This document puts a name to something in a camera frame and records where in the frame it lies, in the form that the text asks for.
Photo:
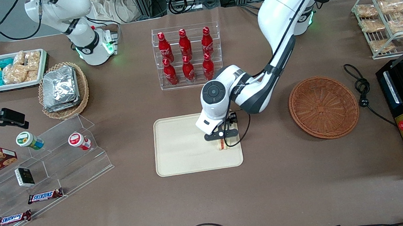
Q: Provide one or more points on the white cloth bag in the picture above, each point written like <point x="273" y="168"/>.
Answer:
<point x="110" y="7"/>

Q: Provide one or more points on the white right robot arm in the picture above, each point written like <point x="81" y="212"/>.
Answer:
<point x="60" y="7"/>

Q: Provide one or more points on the light wicker basket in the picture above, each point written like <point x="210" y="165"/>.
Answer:
<point x="83" y="88"/>

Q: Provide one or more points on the brown wicker basket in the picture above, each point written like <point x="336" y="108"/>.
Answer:
<point x="322" y="108"/>

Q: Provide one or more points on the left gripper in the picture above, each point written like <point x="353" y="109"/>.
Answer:
<point x="231" y="118"/>

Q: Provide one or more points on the clear acrylic bottle rack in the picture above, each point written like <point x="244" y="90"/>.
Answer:
<point x="198" y="81"/>

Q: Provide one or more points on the clear acrylic stepped display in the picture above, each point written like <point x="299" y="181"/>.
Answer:
<point x="71" y="169"/>

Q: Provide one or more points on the red lid yogurt cup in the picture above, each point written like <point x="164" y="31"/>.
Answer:
<point x="77" y="140"/>

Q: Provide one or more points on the stack of foil containers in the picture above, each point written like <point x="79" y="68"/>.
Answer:
<point x="59" y="89"/>

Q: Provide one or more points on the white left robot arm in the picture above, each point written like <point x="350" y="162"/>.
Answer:
<point x="280" y="5"/>

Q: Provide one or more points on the snickers chocolate bar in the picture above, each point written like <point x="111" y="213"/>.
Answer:
<point x="45" y="196"/>
<point x="12" y="218"/>

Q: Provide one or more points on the green lid yogurt cup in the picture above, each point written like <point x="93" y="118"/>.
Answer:
<point x="28" y="140"/>

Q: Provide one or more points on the cream plastic tray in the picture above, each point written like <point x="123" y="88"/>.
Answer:
<point x="183" y="149"/>

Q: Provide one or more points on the teal snack pack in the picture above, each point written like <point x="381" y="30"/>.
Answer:
<point x="2" y="62"/>
<point x="0" y="79"/>

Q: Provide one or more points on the red cola bottle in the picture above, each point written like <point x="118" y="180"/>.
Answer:
<point x="208" y="68"/>
<point x="170" y="74"/>
<point x="188" y="72"/>
<point x="184" y="43"/>
<point x="164" y="47"/>
<point x="207" y="42"/>

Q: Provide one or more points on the small black box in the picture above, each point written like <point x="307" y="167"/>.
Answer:
<point x="24" y="177"/>

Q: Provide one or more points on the bagged rice cracker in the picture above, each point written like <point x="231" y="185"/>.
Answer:
<point x="32" y="75"/>
<point x="33" y="59"/>
<point x="14" y="74"/>
<point x="19" y="58"/>

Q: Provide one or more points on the triangular sandwich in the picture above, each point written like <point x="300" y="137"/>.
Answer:
<point x="221" y="145"/>

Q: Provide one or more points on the white rectangular snack tray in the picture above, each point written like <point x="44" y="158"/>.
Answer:
<point x="12" y="86"/>

